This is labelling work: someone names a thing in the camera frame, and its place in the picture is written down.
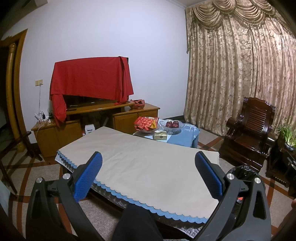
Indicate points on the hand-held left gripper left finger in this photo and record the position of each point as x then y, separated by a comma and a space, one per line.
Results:
87, 176

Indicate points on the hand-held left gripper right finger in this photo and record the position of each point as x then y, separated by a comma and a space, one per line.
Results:
209, 176

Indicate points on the trash bin with black bag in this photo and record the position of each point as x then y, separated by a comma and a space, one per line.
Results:
245, 172

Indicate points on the person's right forearm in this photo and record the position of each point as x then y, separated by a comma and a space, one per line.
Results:
293, 204

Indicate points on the grey quilted table cover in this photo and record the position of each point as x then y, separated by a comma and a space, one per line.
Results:
108, 200

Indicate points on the blue table cloth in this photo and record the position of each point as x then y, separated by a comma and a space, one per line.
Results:
187, 136

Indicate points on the white box appliance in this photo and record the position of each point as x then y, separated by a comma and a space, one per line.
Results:
89, 129

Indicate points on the glass fruit bowl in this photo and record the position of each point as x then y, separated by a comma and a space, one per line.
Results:
181, 126

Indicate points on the table with beige cloth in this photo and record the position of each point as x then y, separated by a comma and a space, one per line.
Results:
143, 162

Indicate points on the red apple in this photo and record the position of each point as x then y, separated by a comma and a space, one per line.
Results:
175, 124
168, 124

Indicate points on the beige tissue box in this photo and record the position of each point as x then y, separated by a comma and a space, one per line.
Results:
160, 136

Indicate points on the dark wooden armchair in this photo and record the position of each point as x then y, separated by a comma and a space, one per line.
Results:
252, 129

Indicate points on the dark folding stand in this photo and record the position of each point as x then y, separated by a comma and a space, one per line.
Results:
29, 148

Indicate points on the glass coffee table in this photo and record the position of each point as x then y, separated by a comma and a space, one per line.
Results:
144, 135

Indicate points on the wooden television cabinet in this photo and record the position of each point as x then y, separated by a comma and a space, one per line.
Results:
127, 118

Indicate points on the person's leg dark trousers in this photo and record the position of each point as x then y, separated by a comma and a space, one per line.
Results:
138, 224

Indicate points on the dark wooden plant stand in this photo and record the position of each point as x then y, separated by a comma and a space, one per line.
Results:
281, 166

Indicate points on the power strip with plugs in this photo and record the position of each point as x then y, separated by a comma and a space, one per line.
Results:
42, 117

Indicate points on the glass snack bowl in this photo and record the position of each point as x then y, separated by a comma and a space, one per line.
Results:
148, 131

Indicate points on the black television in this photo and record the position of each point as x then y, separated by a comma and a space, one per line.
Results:
81, 100

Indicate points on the red snack packet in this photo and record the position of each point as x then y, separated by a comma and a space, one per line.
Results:
143, 122

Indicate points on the red bag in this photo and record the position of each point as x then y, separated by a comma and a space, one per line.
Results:
137, 104

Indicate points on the potted green plant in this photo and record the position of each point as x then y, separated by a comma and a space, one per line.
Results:
289, 134

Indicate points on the beige patterned curtain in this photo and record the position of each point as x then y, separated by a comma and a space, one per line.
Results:
238, 64

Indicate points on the wall outlet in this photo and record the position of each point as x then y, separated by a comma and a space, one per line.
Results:
38, 82

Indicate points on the wooden door frame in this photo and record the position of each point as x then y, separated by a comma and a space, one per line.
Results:
16, 88

